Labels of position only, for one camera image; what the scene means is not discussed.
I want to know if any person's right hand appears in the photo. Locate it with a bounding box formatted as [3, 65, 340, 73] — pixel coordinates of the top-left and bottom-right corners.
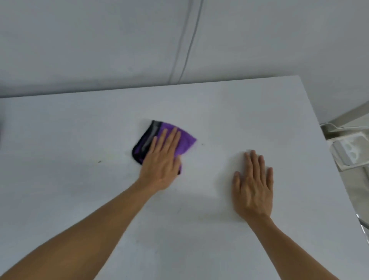
[232, 149, 274, 220]

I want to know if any person's left hand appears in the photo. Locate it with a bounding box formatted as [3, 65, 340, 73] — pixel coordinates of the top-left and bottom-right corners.
[138, 127, 183, 192]

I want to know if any purple and black cleaning cloth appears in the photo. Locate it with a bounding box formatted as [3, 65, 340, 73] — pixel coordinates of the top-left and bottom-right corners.
[132, 120, 198, 175]

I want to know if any person's right forearm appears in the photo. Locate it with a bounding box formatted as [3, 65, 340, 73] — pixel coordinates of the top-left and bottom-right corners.
[244, 215, 340, 280]

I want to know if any person's left forearm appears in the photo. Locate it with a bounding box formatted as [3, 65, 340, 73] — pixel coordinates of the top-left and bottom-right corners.
[0, 181, 157, 280]

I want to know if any white plastic appliance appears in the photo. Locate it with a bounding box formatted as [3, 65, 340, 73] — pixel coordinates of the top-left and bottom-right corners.
[329, 131, 369, 171]

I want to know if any white cable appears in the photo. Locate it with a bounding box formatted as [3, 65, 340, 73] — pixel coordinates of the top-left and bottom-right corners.
[320, 122, 348, 134]

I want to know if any grey wall cable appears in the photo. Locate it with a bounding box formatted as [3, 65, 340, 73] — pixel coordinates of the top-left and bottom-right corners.
[169, 0, 204, 84]

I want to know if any metal chair frame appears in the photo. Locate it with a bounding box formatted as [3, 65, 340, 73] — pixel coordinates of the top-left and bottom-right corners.
[356, 213, 369, 246]

